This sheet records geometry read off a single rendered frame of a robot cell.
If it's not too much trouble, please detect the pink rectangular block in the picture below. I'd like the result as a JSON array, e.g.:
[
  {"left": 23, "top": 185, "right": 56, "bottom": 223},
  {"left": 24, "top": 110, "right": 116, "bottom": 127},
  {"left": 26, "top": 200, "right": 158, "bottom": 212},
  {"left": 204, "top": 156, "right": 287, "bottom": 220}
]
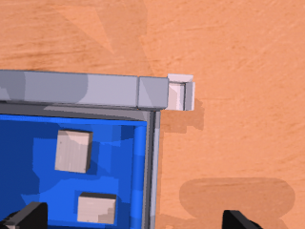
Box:
[{"left": 77, "top": 192, "right": 116, "bottom": 224}]

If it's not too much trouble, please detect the grey metal block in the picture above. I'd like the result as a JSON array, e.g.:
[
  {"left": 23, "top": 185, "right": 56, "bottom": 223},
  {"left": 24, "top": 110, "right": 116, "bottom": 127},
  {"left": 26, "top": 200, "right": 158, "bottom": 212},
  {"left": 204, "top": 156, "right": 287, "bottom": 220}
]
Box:
[{"left": 54, "top": 129, "right": 93, "bottom": 173}]

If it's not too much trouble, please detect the blue bin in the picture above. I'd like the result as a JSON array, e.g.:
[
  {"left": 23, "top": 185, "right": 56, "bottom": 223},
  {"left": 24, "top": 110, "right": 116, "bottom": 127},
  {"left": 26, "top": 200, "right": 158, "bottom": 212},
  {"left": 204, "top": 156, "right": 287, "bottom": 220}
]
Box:
[{"left": 0, "top": 114, "right": 147, "bottom": 229}]

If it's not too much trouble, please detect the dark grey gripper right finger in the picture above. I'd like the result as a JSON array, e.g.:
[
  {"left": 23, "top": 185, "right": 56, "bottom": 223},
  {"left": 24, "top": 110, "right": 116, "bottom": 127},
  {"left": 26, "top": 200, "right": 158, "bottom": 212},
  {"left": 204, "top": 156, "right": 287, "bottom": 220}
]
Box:
[{"left": 222, "top": 210, "right": 263, "bottom": 229}]

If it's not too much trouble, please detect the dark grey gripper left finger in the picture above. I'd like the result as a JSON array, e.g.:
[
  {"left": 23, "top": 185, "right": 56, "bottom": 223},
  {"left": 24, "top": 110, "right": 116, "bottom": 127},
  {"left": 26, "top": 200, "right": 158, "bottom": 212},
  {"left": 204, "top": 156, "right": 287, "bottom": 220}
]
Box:
[{"left": 0, "top": 201, "right": 48, "bottom": 229}]

